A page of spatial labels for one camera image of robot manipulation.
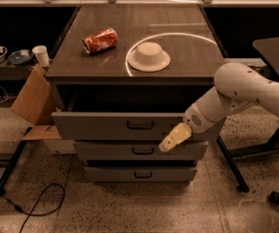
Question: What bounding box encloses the grey top drawer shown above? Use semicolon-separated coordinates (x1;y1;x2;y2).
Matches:
52;112;183;141

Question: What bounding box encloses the grey drawer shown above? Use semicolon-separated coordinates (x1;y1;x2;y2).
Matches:
52;112;183;141
74;141;208;160
85;167;196;183

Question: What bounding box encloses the grey drawer cabinet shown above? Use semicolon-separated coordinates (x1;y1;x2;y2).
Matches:
45;3;234;167

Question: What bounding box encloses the grey bottom drawer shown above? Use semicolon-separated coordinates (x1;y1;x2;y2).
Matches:
85;167;196;183

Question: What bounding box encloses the grey middle drawer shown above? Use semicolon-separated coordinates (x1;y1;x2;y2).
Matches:
74;141;208;160

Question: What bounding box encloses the upside-down white bowl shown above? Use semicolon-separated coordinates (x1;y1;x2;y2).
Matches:
127;42;170;72

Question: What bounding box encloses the black metal table leg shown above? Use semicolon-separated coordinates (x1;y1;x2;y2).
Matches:
217;127;279;193

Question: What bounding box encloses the crushed red soda can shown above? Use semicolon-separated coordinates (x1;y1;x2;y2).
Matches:
83;28;118;54

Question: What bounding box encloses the brown cardboard box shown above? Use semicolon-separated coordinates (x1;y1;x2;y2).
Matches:
11;64;60;140

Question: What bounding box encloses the white paper cup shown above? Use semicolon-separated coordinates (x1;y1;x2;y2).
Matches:
32;46;50;67

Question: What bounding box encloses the blue patterned bowl right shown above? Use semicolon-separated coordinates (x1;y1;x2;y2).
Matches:
8;50;33;66

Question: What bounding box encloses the black left floor bar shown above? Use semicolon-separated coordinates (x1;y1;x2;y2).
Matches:
0;140;27;196

